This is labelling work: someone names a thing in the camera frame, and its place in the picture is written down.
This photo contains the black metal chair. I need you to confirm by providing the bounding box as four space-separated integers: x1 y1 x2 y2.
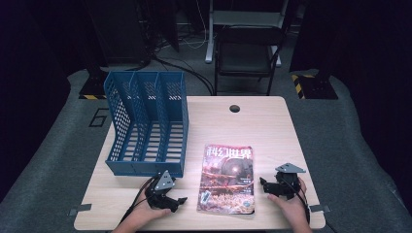
204 0 290 68

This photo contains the grey tape strip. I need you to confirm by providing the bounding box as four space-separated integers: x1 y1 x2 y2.
67 203 93 217
308 204 331 214

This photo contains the dark equipment cabinet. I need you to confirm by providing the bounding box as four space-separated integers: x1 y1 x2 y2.
85 0 154 67

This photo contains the white floor cable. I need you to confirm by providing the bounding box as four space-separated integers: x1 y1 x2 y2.
180 0 209 50

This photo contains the striped black stand base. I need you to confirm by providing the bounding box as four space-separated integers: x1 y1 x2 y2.
291 73 339 101
78 66 109 101

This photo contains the person's left hand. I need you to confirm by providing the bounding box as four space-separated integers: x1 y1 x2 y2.
126 180 172 229

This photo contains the black floor cable bundle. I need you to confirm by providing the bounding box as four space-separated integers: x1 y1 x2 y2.
151 53 217 97

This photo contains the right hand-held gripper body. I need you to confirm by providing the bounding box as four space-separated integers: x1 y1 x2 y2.
267 162 307 201

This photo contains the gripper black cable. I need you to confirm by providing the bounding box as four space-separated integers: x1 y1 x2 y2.
285 178 312 225
119 176 158 225

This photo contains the person's right hand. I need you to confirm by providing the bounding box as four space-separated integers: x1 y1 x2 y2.
266 177 312 229

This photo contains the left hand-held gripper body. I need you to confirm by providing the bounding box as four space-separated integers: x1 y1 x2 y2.
144 170 180 214

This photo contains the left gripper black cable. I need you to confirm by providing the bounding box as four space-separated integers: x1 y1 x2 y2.
119 176 158 225

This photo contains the red cover magazine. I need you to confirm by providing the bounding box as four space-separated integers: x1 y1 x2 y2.
196 144 257 217

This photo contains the blue plastic file rack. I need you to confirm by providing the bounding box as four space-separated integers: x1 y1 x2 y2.
103 70 190 179

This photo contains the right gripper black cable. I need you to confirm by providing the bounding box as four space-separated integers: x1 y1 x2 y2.
285 178 312 225

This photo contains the black folding chair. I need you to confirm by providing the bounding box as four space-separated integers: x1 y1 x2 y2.
213 24 287 97

